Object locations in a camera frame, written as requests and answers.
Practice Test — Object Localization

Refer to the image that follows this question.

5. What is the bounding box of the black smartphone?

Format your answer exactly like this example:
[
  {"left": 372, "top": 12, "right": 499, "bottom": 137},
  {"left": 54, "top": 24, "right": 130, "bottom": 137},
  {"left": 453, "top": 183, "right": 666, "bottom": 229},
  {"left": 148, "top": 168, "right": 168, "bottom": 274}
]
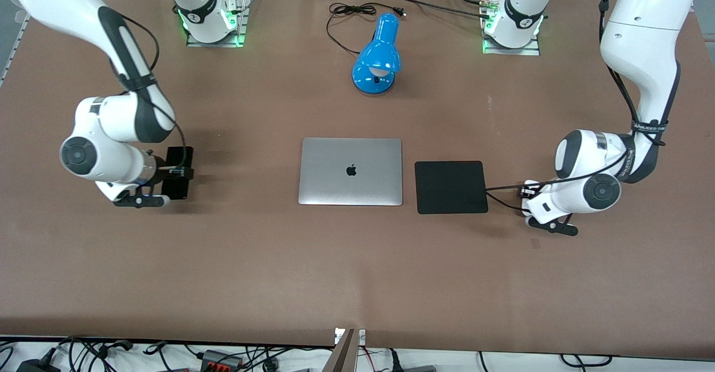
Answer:
[{"left": 166, "top": 146, "right": 194, "bottom": 201}]

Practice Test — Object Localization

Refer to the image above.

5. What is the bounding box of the black square mouse pad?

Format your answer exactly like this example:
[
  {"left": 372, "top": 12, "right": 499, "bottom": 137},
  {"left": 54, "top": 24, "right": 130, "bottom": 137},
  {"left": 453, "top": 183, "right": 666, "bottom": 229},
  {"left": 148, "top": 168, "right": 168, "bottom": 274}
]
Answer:
[{"left": 414, "top": 160, "right": 489, "bottom": 215}]

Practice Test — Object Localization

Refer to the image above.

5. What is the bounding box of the silver closed laptop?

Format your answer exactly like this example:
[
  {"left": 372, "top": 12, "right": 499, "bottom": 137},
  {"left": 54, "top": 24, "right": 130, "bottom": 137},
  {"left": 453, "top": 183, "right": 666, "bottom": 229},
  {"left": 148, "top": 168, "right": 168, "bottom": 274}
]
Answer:
[{"left": 298, "top": 137, "right": 403, "bottom": 207}]

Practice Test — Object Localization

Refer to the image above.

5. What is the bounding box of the black adapter with red connectors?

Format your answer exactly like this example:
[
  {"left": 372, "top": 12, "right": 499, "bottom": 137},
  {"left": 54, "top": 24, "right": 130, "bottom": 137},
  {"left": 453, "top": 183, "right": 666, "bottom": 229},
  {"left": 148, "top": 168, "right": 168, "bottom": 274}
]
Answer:
[{"left": 200, "top": 350, "right": 245, "bottom": 371}]

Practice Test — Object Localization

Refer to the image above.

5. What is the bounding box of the black power adapter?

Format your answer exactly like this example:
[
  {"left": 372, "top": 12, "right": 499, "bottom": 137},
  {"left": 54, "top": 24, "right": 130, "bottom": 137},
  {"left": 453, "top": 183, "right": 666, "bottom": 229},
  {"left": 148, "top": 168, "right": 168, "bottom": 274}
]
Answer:
[{"left": 16, "top": 358, "right": 61, "bottom": 372}]

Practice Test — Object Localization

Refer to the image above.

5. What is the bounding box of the blue desk lamp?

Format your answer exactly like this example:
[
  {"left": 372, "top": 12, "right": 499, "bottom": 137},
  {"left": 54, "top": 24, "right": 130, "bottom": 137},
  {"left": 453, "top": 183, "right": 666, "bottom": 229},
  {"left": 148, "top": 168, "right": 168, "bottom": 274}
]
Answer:
[{"left": 351, "top": 13, "right": 402, "bottom": 95}]

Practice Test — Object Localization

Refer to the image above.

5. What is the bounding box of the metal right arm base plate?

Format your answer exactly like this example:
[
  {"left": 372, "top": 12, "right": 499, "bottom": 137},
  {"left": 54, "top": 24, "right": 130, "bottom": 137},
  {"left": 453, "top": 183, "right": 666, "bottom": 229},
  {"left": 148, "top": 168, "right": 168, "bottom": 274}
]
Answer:
[{"left": 186, "top": 0, "right": 249, "bottom": 48}]

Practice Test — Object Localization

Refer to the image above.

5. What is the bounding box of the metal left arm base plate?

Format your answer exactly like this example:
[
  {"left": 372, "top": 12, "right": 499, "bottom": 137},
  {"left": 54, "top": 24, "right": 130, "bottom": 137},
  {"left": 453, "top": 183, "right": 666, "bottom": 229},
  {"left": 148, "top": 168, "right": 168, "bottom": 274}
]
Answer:
[{"left": 482, "top": 0, "right": 541, "bottom": 56}]

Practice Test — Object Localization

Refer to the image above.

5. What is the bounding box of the aluminium frame rail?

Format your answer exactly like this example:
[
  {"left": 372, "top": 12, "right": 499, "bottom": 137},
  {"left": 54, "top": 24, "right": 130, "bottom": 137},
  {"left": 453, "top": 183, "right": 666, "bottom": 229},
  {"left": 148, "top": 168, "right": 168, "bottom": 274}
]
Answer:
[{"left": 0, "top": 12, "right": 30, "bottom": 88}]

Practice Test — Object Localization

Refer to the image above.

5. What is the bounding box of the thick black table cable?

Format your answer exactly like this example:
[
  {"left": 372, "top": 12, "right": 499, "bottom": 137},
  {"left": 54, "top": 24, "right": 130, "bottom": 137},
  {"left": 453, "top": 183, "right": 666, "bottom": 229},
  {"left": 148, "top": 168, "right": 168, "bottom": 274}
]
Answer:
[{"left": 355, "top": 0, "right": 492, "bottom": 20}]

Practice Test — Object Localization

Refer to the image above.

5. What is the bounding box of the black lamp power cord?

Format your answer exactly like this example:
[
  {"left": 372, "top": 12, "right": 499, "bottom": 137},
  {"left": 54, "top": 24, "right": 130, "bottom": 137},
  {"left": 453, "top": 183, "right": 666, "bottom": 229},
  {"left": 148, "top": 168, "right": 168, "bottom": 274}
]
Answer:
[{"left": 326, "top": 2, "right": 407, "bottom": 55}]

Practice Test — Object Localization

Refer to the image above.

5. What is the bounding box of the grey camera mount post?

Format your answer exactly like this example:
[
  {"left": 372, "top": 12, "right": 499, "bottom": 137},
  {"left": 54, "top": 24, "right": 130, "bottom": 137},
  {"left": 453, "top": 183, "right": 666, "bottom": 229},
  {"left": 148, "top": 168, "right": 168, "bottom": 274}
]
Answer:
[{"left": 321, "top": 327, "right": 366, "bottom": 372}]

